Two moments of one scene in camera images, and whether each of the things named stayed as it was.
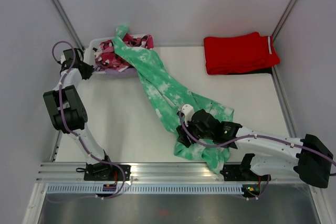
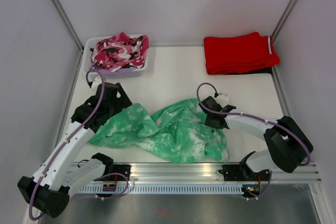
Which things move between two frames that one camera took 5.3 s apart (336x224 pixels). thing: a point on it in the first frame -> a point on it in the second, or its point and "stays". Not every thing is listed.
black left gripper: (90, 70) -> (122, 102)
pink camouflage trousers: (106, 54) stays
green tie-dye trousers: (167, 97) -> (175, 128)
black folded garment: (268, 70) stays
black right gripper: (190, 124) -> (208, 122)
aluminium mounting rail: (177, 172) stays
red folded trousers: (237, 53) stays
